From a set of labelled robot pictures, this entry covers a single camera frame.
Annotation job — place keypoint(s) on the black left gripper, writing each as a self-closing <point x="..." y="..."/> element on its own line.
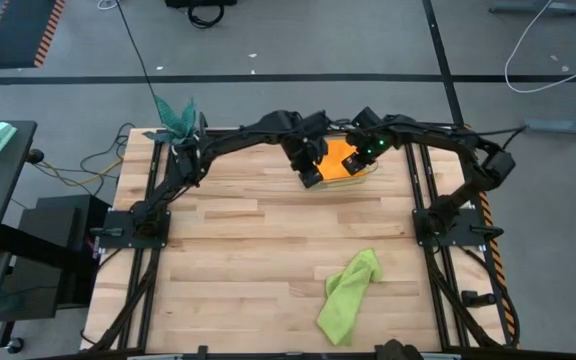
<point x="308" y="140"/>

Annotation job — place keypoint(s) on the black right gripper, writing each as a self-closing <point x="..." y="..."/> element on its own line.
<point x="373" y="137"/>

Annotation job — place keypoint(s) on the clear plastic bin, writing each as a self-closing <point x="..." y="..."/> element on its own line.
<point x="371" y="172"/>

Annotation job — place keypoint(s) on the orange microfiber towel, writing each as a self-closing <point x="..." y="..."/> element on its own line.
<point x="335" y="160"/>

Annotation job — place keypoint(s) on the lime green microfiber towel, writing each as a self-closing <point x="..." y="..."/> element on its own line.
<point x="343" y="300"/>

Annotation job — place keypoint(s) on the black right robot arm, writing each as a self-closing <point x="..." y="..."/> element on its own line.
<point x="468" y="145"/>

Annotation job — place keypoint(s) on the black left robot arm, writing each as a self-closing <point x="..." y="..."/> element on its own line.
<point x="228" y="137"/>

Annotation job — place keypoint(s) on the green plant in white pot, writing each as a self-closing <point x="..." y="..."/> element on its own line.
<point x="175" y="117"/>

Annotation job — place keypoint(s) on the orange black hazard strip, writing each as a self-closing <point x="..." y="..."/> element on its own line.
<point x="497" y="265"/>

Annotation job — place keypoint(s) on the black floor box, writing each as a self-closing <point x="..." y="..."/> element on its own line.
<point x="200" y="2"/>

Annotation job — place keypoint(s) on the grey metal floor bar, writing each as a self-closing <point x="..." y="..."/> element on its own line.
<point x="568" y="125"/>
<point x="538" y="7"/>

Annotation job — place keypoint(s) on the black computer cabinet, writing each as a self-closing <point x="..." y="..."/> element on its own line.
<point x="53" y="250"/>

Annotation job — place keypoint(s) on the black desk knob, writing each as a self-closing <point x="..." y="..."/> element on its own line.
<point x="34" y="156"/>

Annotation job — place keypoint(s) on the black mat with orange stripes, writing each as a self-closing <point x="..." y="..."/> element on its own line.
<point x="18" y="30"/>

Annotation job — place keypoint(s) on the black caster wheel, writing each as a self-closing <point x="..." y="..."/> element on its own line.
<point x="15" y="345"/>

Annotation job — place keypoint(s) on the black table frame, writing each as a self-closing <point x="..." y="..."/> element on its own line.
<point x="268" y="340"/>

